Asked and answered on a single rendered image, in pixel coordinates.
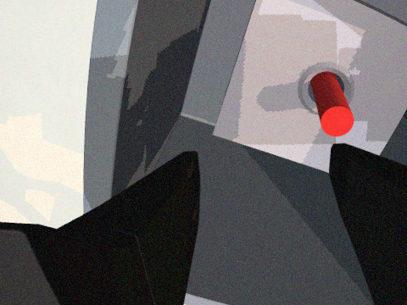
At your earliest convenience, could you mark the pale square plate with hole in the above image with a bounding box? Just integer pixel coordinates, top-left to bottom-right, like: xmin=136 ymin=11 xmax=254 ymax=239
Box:
xmin=213 ymin=0 xmax=407 ymax=172

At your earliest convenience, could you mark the red peg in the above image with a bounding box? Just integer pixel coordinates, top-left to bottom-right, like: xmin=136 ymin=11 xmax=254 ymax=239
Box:
xmin=311 ymin=71 xmax=354 ymax=136

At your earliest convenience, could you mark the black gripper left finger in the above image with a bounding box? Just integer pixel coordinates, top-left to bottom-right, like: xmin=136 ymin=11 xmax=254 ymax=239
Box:
xmin=0 ymin=152 xmax=200 ymax=305

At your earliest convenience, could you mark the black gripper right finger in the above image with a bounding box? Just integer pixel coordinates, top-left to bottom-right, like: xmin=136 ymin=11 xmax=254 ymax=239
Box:
xmin=329 ymin=143 xmax=407 ymax=305

